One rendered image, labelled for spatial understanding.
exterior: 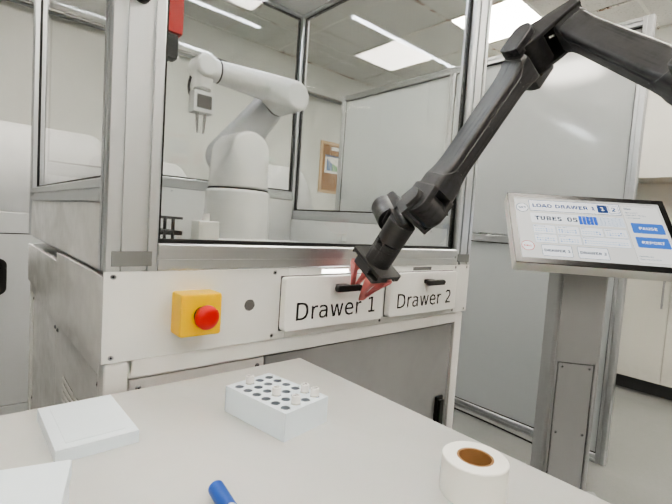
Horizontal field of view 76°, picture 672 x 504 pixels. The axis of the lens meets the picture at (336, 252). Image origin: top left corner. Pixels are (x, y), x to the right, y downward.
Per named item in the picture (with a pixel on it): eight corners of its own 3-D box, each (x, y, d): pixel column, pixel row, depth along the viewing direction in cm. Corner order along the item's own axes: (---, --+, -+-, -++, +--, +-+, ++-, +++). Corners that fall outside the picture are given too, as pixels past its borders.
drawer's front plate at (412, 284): (454, 308, 126) (457, 271, 125) (388, 317, 107) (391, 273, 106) (449, 307, 127) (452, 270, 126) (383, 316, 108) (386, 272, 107)
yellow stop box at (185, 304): (222, 334, 74) (224, 293, 73) (181, 340, 69) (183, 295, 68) (209, 328, 77) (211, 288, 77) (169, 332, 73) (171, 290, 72)
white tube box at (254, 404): (326, 422, 61) (328, 396, 61) (284, 442, 54) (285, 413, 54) (267, 395, 69) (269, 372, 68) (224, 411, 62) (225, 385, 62)
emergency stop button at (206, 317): (220, 329, 71) (221, 305, 70) (197, 332, 68) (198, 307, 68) (212, 325, 73) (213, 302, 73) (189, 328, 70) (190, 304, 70)
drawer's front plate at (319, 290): (381, 318, 105) (385, 274, 104) (283, 332, 86) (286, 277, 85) (376, 317, 106) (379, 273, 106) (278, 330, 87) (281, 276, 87)
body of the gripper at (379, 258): (371, 251, 97) (387, 226, 93) (397, 283, 91) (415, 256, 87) (350, 252, 92) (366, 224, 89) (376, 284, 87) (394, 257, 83)
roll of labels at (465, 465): (521, 507, 45) (524, 470, 44) (465, 519, 42) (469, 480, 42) (477, 469, 51) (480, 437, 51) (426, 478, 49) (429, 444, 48)
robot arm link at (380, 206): (421, 192, 80) (446, 216, 85) (402, 164, 89) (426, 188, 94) (373, 233, 84) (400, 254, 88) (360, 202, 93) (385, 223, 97)
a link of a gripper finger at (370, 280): (360, 283, 100) (379, 253, 95) (377, 306, 96) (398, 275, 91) (338, 285, 95) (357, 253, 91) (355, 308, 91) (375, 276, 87)
